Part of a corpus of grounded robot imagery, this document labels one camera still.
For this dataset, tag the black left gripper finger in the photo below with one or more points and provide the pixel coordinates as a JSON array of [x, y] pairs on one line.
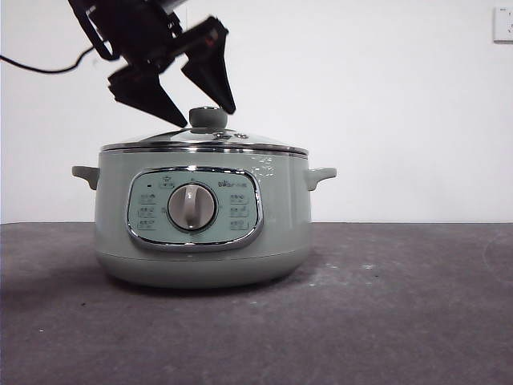
[[212, 68], [144, 92]]

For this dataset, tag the glass lid with green knob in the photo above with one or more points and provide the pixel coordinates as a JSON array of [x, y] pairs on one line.
[[207, 117]]

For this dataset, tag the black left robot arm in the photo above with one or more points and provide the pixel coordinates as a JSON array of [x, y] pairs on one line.
[[132, 28]]

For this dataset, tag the sage green electric cooking pot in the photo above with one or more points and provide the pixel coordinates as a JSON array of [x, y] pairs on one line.
[[280, 208]]

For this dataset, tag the pale grey camera box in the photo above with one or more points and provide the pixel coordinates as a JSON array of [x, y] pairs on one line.
[[173, 3]]

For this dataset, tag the white wall socket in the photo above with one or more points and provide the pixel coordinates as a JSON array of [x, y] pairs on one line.
[[504, 25]]

